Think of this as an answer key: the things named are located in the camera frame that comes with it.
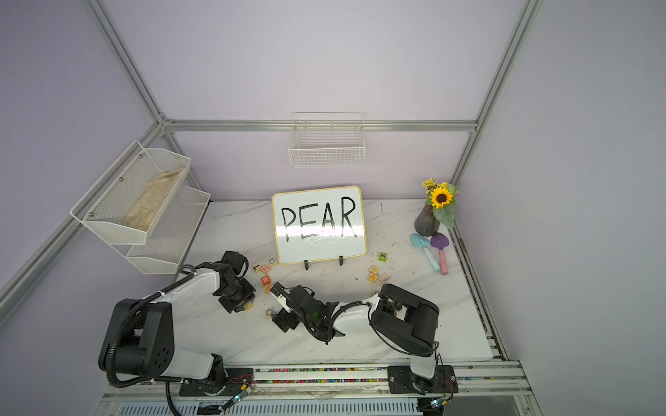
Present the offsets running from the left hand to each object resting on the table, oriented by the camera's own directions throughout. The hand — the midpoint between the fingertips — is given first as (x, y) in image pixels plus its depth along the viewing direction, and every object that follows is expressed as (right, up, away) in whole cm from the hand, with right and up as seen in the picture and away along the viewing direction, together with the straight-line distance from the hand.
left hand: (251, 304), depth 88 cm
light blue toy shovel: (+64, +21, +16) cm, 69 cm away
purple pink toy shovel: (+72, +21, +16) cm, 77 cm away
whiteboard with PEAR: (+23, +28, +10) cm, 37 cm away
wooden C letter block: (+7, -2, -2) cm, 7 cm away
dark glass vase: (+66, +28, +16) cm, 74 cm away
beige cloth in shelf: (-28, +35, -9) cm, 45 cm away
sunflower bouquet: (+67, +38, +2) cm, 77 cm away
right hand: (+10, 0, -5) cm, 11 cm away
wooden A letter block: (+43, +8, +7) cm, 45 cm away
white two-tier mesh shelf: (-31, +20, +3) cm, 37 cm away
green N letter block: (+48, +15, +12) cm, 52 cm away
